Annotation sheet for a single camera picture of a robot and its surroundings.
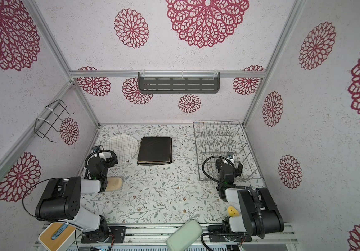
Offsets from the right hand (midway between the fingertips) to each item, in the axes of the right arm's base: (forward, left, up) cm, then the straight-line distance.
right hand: (232, 158), depth 88 cm
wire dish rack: (+20, +7, -7) cm, 22 cm away
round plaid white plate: (+14, +69, -9) cm, 71 cm away
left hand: (+1, +74, -1) cm, 74 cm away
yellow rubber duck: (-26, +2, -10) cm, 28 cm away
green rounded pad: (-38, +26, -9) cm, 47 cm away
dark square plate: (0, +46, -4) cm, 46 cm away
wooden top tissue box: (-41, +83, -5) cm, 92 cm away
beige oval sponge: (-15, +66, -6) cm, 68 cm away
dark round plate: (+8, +46, -6) cm, 47 cm away
